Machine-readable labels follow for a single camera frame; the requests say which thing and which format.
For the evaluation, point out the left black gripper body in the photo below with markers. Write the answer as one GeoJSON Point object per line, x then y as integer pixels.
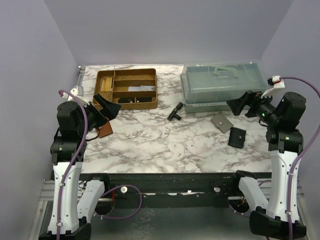
{"type": "Point", "coordinates": [94, 117]}

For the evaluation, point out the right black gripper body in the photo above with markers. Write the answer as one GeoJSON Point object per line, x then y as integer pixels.
{"type": "Point", "coordinates": [262, 107]}

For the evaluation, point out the brown leather card holder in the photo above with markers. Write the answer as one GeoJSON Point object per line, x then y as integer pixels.
{"type": "Point", "coordinates": [104, 130]}

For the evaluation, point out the gold card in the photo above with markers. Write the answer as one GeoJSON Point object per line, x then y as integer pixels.
{"type": "Point", "coordinates": [107, 84]}

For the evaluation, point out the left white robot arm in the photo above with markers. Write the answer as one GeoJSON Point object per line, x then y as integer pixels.
{"type": "Point", "coordinates": [71, 215]}

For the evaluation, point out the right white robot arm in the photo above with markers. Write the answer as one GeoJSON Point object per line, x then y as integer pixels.
{"type": "Point", "coordinates": [277, 216]}

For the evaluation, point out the grey card wallet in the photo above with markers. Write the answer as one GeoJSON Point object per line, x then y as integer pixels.
{"type": "Point", "coordinates": [221, 122]}

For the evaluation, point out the white card in tray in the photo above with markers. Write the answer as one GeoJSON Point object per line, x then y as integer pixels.
{"type": "Point", "coordinates": [142, 88]}

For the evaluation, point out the black item in tray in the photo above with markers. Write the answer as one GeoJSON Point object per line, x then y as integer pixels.
{"type": "Point", "coordinates": [131, 100]}

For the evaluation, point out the black snap wallet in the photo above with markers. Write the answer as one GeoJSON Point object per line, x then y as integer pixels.
{"type": "Point", "coordinates": [237, 137]}

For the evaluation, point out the brown cork organizer tray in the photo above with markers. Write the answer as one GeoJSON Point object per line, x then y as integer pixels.
{"type": "Point", "coordinates": [125, 78]}

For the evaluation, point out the clear lidded plastic box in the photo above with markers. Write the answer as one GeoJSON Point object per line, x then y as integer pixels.
{"type": "Point", "coordinates": [206, 87]}

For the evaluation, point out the black T-shaped pipe fitting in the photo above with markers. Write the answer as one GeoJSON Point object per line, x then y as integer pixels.
{"type": "Point", "coordinates": [173, 114]}

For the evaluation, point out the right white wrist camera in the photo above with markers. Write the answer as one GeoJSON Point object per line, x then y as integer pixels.
{"type": "Point", "coordinates": [276, 85]}

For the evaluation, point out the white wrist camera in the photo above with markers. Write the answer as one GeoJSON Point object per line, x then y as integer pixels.
{"type": "Point", "coordinates": [276, 85]}
{"type": "Point", "coordinates": [78, 92]}

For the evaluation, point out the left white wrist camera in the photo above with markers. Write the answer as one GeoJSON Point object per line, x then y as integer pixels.
{"type": "Point", "coordinates": [78, 92]}

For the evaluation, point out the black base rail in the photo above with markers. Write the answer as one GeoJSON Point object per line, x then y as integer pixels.
{"type": "Point", "coordinates": [172, 190]}

